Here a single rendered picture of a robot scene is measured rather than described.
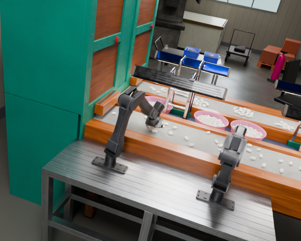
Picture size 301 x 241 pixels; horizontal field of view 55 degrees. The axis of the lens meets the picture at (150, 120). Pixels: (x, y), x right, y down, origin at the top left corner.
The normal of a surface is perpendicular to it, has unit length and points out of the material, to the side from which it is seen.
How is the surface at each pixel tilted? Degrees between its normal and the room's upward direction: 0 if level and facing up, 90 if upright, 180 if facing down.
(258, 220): 0
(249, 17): 90
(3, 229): 0
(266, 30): 90
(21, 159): 90
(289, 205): 90
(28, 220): 0
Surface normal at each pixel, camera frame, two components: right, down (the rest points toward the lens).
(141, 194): 0.17, -0.88
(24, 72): -0.28, 0.39
